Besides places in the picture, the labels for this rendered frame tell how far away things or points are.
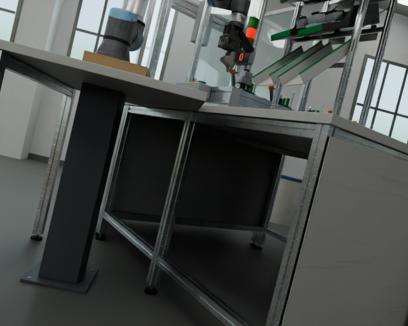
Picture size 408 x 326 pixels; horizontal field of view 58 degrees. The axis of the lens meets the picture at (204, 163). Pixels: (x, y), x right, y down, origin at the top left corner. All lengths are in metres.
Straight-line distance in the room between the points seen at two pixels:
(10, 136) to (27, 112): 0.37
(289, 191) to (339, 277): 3.39
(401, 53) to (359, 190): 5.05
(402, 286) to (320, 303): 0.47
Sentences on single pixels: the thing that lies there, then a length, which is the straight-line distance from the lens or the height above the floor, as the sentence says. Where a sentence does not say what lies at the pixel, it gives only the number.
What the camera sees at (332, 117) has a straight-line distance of 1.07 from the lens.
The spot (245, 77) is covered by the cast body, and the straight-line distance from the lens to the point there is 1.79.
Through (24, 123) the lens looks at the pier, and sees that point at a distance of 5.22.
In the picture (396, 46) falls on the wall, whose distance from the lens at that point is 6.17.
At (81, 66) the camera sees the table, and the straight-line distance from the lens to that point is 1.23.
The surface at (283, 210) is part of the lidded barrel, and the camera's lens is 4.64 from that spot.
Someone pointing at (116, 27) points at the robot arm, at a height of 1.08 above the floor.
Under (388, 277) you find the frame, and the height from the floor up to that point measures 0.39.
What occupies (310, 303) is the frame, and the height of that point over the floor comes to 0.32.
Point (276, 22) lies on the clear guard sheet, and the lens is 3.45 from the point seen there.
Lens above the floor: 0.68
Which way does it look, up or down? 2 degrees down
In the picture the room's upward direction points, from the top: 14 degrees clockwise
